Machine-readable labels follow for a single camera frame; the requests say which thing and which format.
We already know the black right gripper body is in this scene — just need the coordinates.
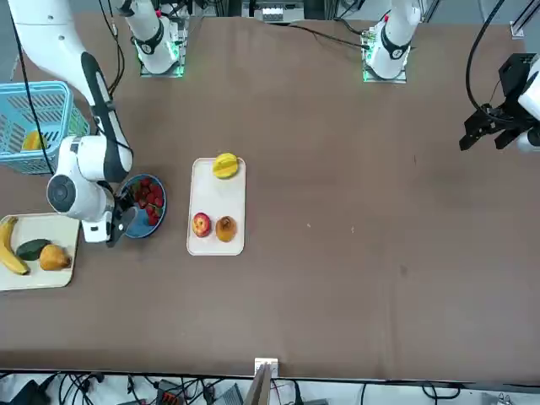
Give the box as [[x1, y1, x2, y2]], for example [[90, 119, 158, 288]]
[[105, 205, 139, 249]]

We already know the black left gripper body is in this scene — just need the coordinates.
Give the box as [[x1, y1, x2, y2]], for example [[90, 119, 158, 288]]
[[480, 52, 540, 124]]

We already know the blue round plate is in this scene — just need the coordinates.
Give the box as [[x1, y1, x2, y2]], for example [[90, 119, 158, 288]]
[[114, 173, 168, 240]]

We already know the aluminium profile bar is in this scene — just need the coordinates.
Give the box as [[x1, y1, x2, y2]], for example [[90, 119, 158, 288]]
[[509, 0, 540, 40]]

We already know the brown-yellow toy pear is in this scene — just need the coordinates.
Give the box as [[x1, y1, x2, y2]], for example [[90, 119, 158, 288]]
[[215, 215, 238, 244], [39, 244, 73, 272]]

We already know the red toy apple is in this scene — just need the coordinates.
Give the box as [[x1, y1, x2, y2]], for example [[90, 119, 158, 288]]
[[192, 212, 212, 238]]

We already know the dark green toy avocado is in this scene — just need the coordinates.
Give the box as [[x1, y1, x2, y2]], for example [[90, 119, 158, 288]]
[[15, 238, 52, 261]]

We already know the large white rectangular tray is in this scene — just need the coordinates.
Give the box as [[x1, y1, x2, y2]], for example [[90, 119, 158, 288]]
[[0, 213, 81, 292]]

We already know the small white rectangular tray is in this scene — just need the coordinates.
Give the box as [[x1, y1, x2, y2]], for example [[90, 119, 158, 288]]
[[186, 157, 247, 257]]

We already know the yellow toy banana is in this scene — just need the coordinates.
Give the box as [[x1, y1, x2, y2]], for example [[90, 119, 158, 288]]
[[0, 216, 31, 276]]

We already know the yellow toy starfruit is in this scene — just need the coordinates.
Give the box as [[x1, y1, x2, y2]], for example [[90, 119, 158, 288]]
[[212, 152, 241, 181], [20, 130, 47, 152]]

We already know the black orange device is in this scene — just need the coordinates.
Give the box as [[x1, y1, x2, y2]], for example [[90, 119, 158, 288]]
[[154, 378, 187, 404]]

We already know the light blue plastic basket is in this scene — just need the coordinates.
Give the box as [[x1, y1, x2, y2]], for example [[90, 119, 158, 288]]
[[0, 81, 92, 175]]

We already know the black box under table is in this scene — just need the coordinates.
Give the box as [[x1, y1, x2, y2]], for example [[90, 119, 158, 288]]
[[8, 378, 48, 405]]

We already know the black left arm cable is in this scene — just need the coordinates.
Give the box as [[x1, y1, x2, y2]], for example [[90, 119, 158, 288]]
[[465, 0, 507, 113]]

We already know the long black arm cable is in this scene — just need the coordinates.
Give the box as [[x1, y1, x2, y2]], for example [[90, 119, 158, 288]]
[[7, 0, 58, 176]]

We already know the black cable on table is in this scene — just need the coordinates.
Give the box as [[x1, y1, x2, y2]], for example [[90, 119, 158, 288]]
[[288, 22, 369, 48]]

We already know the black cable with yellow tag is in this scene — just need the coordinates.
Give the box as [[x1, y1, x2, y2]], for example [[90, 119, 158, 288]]
[[98, 0, 127, 99]]

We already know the small white table bracket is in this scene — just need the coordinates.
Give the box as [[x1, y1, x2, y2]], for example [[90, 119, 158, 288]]
[[254, 357, 279, 376]]

